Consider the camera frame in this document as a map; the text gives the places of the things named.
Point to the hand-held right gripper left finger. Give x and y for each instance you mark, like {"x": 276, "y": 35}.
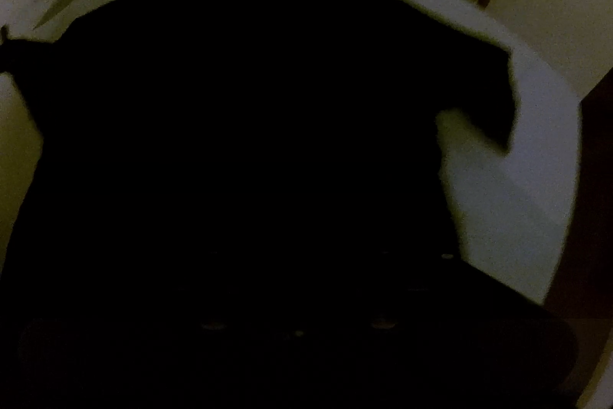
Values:
{"x": 210, "y": 308}

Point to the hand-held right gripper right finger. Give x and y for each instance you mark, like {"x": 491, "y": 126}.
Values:
{"x": 412, "y": 294}

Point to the black garment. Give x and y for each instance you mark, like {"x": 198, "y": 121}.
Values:
{"x": 249, "y": 112}

